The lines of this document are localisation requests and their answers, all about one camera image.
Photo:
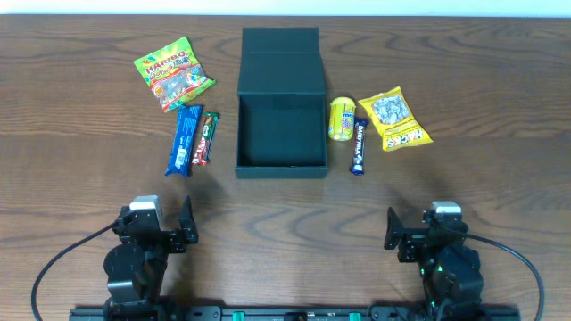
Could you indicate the dark green gift box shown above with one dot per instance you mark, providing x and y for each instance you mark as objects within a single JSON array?
[{"x": 281, "y": 130}]

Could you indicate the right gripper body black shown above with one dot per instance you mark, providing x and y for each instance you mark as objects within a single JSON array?
[{"x": 411, "y": 242}]

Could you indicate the blue Oreo cookie pack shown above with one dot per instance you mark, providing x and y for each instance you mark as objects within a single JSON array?
[{"x": 180, "y": 157}]

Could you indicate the Haribo gummy worms bag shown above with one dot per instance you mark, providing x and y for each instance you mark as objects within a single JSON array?
[{"x": 174, "y": 74}]

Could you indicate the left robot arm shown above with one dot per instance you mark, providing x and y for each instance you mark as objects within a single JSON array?
[{"x": 136, "y": 267}]

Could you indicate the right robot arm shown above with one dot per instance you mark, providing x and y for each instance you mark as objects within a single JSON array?
[{"x": 449, "y": 270}]

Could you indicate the yellow Hacks candy bag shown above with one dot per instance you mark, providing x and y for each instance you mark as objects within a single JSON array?
[{"x": 394, "y": 121}]

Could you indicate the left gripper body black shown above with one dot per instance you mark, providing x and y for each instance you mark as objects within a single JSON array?
[{"x": 169, "y": 241}]

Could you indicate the yellow M&M's candy tube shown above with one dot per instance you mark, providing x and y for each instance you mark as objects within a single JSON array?
[{"x": 341, "y": 119}]

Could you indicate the red green KitKat bar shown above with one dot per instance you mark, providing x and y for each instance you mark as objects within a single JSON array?
[{"x": 203, "y": 150}]

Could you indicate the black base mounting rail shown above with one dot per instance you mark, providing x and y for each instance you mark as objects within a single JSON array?
[{"x": 215, "y": 313}]

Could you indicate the purple Dairy Milk bar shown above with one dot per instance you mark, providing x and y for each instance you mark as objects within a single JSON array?
[{"x": 357, "y": 167}]

